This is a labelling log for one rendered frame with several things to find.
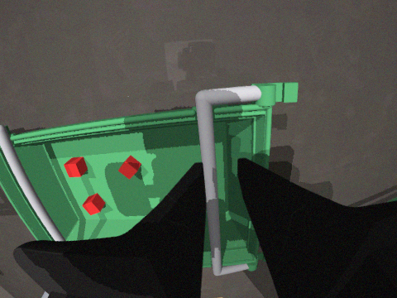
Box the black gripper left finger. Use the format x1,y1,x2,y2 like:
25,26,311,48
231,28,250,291
13,162,206,298

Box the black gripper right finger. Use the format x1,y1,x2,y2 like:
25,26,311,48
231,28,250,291
237,158,397,298

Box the small red block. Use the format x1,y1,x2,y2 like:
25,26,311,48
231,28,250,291
118,156,141,179
64,156,88,178
83,193,106,215

